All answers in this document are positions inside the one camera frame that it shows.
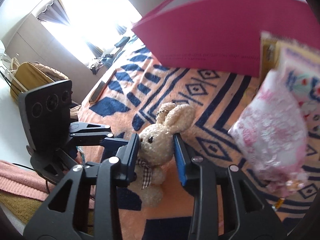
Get floral pink tissue pack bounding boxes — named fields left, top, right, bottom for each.
left=277, top=42, right=319, bottom=135

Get pink cardboard box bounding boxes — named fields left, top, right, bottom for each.
left=132, top=0, right=319, bottom=77

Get pink drawstring pouch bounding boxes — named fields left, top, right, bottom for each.
left=228, top=70, right=308, bottom=198

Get mustard hanging coat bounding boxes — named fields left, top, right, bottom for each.
left=10, top=62, right=69, bottom=103

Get gold tissue pack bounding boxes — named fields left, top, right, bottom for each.
left=258, top=31, right=301, bottom=81

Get grey window curtains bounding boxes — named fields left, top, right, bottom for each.
left=36, top=0, right=141, bottom=64

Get pink sweater left forearm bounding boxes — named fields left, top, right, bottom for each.
left=0, top=160, right=48, bottom=201

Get smartphone with brown case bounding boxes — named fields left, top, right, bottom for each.
left=89, top=69, right=116, bottom=104

